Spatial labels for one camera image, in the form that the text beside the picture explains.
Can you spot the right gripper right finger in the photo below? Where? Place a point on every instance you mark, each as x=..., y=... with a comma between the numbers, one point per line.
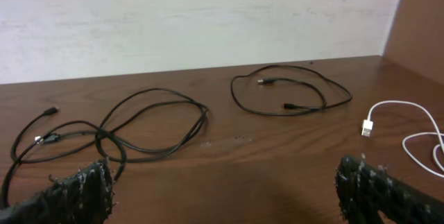
x=364, y=192

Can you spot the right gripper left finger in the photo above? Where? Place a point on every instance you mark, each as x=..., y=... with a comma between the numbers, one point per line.
x=84, y=197

